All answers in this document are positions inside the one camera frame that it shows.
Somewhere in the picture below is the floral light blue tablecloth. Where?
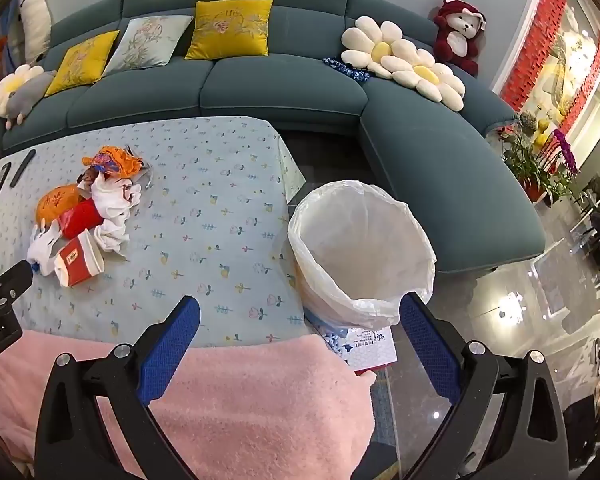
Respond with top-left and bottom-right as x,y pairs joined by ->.
0,116 -> 308,348

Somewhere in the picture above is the white tissue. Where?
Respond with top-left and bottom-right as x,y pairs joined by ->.
91,177 -> 142,253
27,220 -> 63,276

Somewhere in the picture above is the small yellow embroidered pillow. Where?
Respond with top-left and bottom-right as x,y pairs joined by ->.
45,30 -> 121,97

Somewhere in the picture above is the pink fleece blanket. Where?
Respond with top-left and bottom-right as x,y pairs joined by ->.
0,332 -> 378,480

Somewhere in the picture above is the purple orchid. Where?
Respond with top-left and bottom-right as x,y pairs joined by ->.
550,129 -> 578,176

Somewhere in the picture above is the white printed box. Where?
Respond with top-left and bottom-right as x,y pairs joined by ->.
305,310 -> 398,373

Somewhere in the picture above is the waste bin with white bag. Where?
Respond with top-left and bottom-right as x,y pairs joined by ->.
287,181 -> 437,331

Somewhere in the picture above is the grey plush toy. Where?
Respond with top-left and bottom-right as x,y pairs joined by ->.
4,71 -> 57,131

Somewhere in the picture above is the blue patterned cloth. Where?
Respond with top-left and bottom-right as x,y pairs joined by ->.
322,57 -> 371,82

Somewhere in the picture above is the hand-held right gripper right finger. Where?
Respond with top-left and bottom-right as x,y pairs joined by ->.
399,292 -> 571,480

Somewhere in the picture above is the orange wrapper with red print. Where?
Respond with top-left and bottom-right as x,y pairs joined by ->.
35,184 -> 86,223

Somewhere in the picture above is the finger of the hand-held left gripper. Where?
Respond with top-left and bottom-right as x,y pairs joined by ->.
0,260 -> 41,311

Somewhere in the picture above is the long white plush toy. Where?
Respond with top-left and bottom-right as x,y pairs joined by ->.
17,0 -> 52,63

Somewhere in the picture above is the white daisy cushion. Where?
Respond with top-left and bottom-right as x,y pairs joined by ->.
341,16 -> 421,78
0,64 -> 46,117
377,47 -> 466,111

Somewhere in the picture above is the light blue floral pillow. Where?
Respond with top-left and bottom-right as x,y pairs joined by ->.
102,15 -> 194,76

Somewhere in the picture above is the red crumpled packet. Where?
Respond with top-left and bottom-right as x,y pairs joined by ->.
60,199 -> 103,240

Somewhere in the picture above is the green potted plant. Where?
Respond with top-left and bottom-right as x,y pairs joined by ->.
502,130 -> 576,203

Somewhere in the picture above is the red bear plush toy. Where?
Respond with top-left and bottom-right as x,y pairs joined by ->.
432,0 -> 487,77

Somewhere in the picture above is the large yellow embroidered pillow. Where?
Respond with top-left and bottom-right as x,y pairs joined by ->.
184,0 -> 273,60

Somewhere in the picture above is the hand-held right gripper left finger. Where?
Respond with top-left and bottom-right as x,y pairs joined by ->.
34,295 -> 202,480

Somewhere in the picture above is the red bordered wall painting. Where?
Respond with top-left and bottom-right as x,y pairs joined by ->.
500,0 -> 600,131

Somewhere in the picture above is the teal curved sofa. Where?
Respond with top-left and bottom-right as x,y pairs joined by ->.
0,0 -> 546,276

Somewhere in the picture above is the orange crumpled packet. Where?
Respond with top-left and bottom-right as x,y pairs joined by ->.
82,146 -> 143,178

